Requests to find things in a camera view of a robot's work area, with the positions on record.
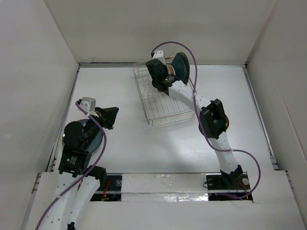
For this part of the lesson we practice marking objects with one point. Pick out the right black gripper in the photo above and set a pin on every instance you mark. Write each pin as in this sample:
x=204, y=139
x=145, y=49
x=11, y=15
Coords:
x=164, y=67

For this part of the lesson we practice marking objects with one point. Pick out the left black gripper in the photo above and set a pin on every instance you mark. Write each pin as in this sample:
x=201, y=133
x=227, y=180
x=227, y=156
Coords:
x=108, y=116

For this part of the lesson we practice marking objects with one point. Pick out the shiny gold cream plate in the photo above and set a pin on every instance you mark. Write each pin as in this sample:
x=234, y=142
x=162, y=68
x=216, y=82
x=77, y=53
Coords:
x=170, y=70

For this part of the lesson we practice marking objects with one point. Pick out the teal square plate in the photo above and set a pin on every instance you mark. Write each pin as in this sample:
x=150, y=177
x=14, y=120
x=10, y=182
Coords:
x=181, y=67

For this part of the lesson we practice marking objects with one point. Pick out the teal round plate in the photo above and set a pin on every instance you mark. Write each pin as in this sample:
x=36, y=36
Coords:
x=82, y=135

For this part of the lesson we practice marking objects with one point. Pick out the dark gold ornate plate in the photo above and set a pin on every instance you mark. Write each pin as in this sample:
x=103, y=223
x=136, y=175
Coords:
x=225, y=121

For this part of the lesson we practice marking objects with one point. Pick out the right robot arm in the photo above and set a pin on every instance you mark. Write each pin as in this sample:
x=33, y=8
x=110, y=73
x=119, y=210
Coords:
x=173, y=80

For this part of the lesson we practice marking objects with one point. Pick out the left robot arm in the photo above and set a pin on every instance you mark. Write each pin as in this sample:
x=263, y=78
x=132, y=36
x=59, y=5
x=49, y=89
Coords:
x=78, y=180

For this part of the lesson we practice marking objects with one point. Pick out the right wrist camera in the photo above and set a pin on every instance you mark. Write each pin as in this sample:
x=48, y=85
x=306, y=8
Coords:
x=159, y=55

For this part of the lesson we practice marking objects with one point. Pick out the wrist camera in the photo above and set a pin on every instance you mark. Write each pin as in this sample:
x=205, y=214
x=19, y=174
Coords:
x=87, y=104
x=159, y=55

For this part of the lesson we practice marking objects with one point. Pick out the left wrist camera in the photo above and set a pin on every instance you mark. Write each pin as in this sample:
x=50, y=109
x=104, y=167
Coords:
x=87, y=104

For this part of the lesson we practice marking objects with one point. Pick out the wire dish rack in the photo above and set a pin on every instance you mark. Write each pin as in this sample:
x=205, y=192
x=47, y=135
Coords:
x=159, y=109

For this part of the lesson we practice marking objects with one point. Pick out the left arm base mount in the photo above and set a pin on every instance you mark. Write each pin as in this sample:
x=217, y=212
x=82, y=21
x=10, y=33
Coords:
x=111, y=191

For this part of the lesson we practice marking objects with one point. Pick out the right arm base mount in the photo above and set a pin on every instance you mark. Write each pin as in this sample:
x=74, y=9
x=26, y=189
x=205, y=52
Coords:
x=218, y=190

